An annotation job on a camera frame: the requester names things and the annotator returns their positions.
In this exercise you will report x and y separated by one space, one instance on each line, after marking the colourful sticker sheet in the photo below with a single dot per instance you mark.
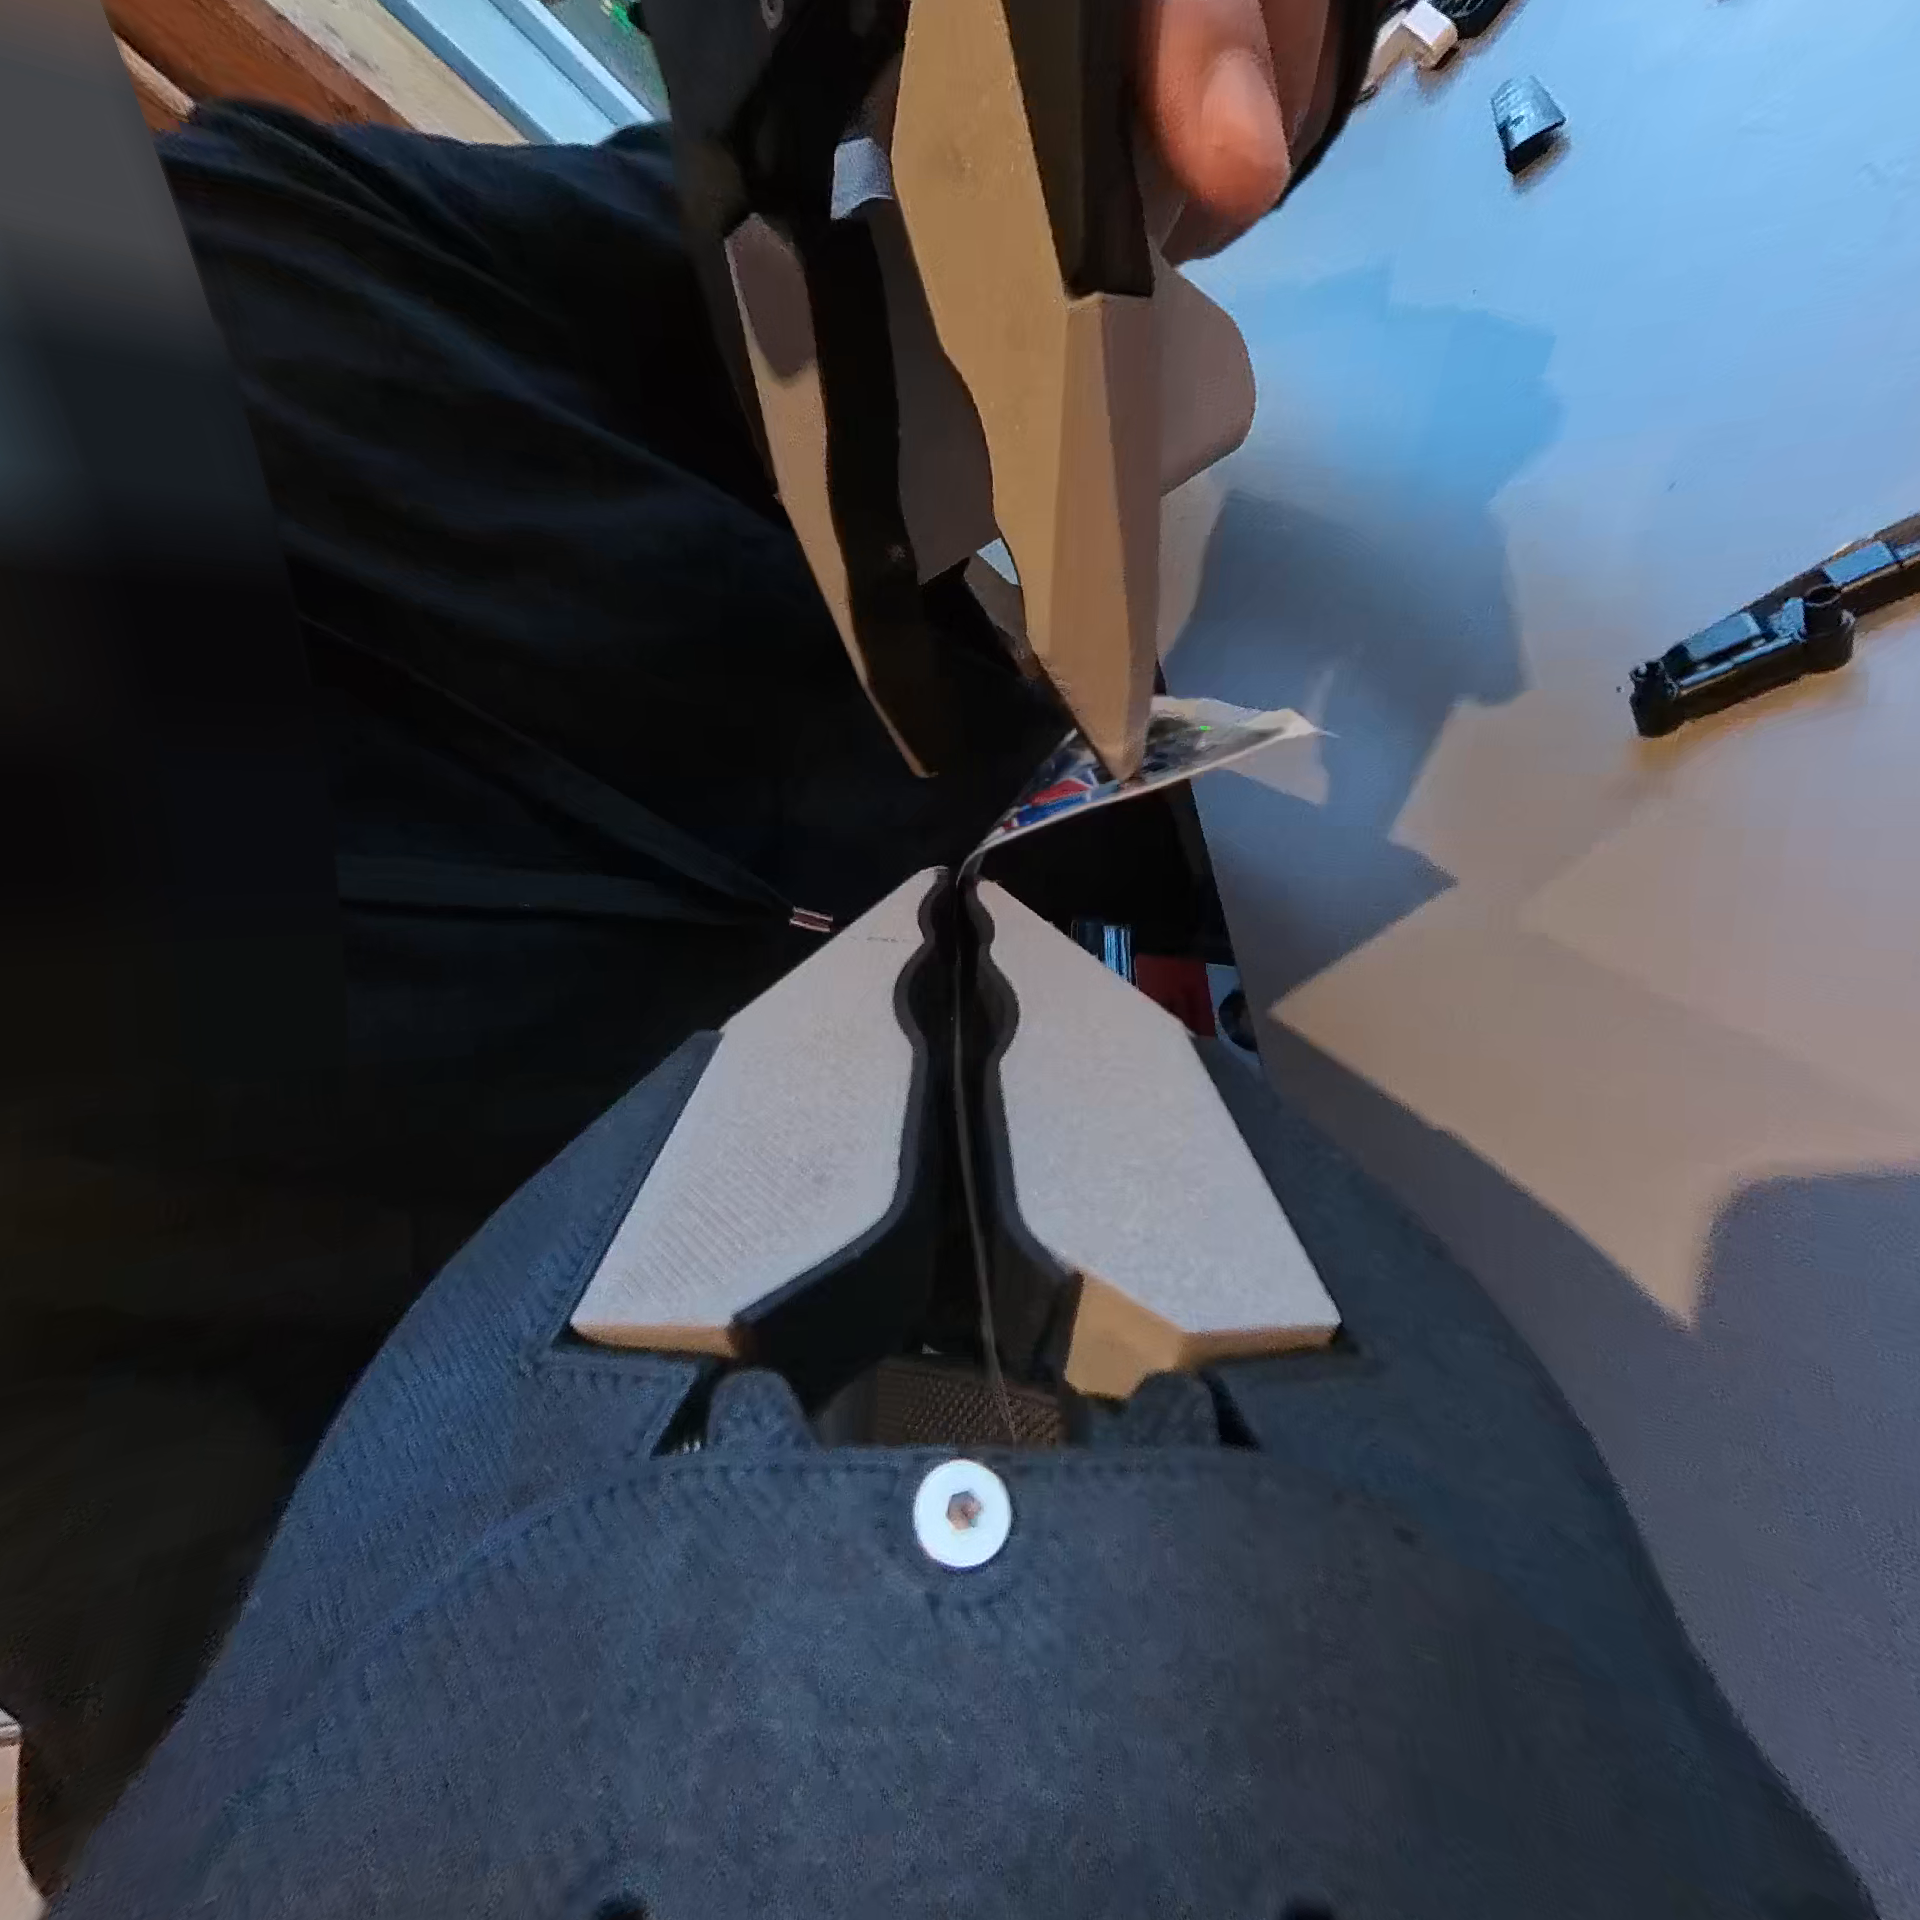
1199 742

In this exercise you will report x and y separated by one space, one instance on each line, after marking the grey desk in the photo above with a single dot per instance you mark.
1574 900

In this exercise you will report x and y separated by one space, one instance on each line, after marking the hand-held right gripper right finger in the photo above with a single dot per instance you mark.
1154 1185

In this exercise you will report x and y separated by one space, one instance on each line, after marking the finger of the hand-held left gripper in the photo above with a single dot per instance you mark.
938 449
1019 375

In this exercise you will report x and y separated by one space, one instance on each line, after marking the black brick assembly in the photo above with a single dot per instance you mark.
1756 637

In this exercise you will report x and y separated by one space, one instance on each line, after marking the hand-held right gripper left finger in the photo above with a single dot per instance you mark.
782 1170

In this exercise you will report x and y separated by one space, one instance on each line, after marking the person's black sweater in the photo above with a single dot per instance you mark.
524 449

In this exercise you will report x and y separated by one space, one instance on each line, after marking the person's left hand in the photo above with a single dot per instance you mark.
1228 105

